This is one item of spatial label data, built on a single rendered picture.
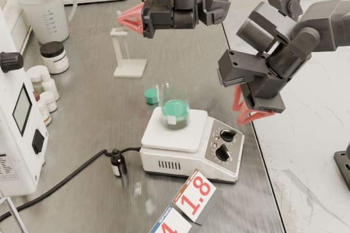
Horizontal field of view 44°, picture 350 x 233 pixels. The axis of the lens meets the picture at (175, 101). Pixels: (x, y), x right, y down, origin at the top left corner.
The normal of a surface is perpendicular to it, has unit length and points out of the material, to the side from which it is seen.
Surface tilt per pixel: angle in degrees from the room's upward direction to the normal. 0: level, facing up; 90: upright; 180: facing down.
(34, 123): 90
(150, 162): 90
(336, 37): 93
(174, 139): 0
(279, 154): 0
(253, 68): 30
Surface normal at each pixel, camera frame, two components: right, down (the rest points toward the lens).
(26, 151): 0.99, -0.11
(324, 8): -0.34, -0.82
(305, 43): -0.52, 0.58
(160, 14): -0.15, 0.64
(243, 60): 0.41, -0.61
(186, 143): -0.09, -0.77
